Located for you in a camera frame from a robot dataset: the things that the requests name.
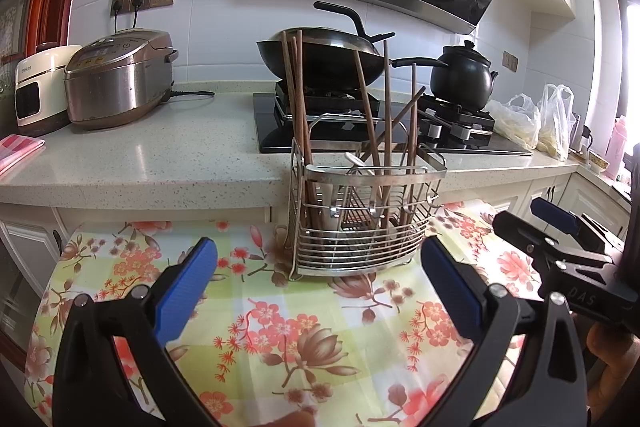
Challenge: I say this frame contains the metal wire utensil rack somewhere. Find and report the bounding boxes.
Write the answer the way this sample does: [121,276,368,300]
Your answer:
[287,113,447,282]

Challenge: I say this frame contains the pink striped cloth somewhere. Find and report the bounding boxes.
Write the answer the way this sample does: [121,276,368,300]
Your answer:
[0,133,46,175]

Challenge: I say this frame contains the pink bottle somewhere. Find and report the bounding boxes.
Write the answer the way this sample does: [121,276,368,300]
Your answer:
[606,116,628,180]

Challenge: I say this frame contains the black wok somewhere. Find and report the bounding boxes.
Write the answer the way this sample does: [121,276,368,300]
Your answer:
[256,27,448,90]

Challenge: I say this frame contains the black gas stove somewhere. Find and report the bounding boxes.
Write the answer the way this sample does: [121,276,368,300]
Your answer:
[252,79,535,156]

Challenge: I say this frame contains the floral tablecloth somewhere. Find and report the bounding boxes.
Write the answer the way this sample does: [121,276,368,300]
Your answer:
[22,199,551,427]

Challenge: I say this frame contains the silver rice cooker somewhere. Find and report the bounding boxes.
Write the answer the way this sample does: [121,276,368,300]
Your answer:
[63,29,180,130]

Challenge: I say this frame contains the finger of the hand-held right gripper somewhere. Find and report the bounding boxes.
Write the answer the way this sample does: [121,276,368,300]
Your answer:
[492,210,614,276]
[530,197,622,254]

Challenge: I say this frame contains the person's left hand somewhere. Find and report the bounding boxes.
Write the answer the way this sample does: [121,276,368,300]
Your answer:
[259,408,317,427]

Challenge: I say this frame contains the black clay pot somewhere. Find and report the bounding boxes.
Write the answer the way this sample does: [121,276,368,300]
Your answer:
[430,39,500,112]

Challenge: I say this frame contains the white countertop appliance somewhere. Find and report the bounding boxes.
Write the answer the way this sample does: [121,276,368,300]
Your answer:
[14,44,83,138]

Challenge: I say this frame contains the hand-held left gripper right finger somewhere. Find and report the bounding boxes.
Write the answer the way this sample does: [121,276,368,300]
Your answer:
[421,236,588,427]

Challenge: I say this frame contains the bright window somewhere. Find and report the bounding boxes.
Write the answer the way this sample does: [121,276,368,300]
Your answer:
[620,2,640,122]

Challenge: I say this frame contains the brown wooden chopstick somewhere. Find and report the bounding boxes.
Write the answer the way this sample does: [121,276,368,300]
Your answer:
[407,63,418,228]
[297,29,323,230]
[291,36,321,230]
[281,30,318,230]
[376,107,408,168]
[352,50,391,228]
[381,39,393,228]
[360,86,427,162]

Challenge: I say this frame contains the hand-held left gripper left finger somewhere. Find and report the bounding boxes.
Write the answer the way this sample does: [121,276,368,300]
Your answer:
[52,236,221,427]

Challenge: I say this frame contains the person's right hand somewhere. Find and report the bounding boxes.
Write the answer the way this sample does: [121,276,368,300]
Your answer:
[570,313,640,427]

